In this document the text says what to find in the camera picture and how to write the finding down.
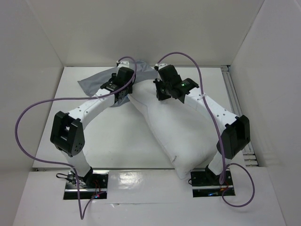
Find white pillow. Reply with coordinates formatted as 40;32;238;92
128;80;223;179

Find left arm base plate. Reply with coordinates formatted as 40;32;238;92
56;170;109;200

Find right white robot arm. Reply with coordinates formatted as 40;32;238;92
154;64;250;185

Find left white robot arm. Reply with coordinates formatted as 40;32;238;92
50;63;137;188

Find aluminium frame rail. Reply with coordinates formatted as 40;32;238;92
221;65;259;167

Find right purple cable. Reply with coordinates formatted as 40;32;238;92
155;51;254;207

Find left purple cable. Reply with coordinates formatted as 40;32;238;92
15;56;138;219

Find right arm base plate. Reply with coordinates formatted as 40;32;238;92
188;170;236;198

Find purple cable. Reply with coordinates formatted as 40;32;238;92
155;51;254;207
15;56;138;219

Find grey pillowcase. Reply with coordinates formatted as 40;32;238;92
78;60;158;110

